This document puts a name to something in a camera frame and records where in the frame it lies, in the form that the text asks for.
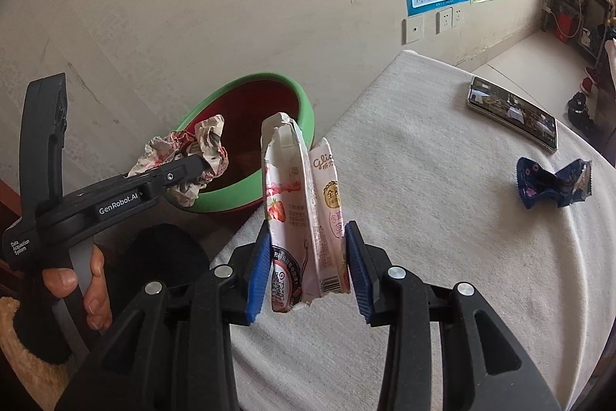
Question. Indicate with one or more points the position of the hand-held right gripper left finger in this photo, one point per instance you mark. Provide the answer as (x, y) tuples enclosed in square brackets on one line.
[(257, 281)]

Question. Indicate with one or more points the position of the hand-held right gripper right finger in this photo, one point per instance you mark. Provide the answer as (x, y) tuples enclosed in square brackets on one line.
[(358, 276)]

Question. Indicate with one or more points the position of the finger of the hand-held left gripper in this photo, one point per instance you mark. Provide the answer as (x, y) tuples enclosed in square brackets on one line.
[(180, 172)]

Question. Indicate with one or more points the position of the red white paper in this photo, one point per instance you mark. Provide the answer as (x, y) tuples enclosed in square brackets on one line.
[(211, 141)]

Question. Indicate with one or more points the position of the pink snack wrapper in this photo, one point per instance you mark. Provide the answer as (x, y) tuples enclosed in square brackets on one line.
[(288, 218)]

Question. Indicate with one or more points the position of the green and red bin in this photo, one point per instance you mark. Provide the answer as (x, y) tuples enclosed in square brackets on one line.
[(288, 103)]

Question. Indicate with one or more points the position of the person's left hand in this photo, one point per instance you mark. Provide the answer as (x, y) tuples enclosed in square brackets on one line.
[(98, 295)]

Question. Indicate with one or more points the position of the beige woven seat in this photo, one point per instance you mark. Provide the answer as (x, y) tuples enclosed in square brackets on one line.
[(29, 382)]

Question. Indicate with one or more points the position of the dark blue snack wrapper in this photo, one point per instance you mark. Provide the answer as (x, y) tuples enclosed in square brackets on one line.
[(544, 187)]

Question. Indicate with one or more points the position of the smartphone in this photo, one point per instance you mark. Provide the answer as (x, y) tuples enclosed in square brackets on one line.
[(510, 112)]

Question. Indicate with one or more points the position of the black shoe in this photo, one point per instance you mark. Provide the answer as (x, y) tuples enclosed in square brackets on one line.
[(581, 108)]

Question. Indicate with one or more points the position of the red shoe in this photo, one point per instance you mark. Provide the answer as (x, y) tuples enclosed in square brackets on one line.
[(590, 82)]

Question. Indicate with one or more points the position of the red box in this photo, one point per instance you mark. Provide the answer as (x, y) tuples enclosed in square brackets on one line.
[(565, 25)]

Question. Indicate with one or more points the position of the large white wall socket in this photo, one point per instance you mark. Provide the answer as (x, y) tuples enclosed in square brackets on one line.
[(413, 30)]

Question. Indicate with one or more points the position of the small white wall socket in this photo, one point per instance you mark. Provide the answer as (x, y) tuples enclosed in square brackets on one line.
[(445, 21), (458, 15)]

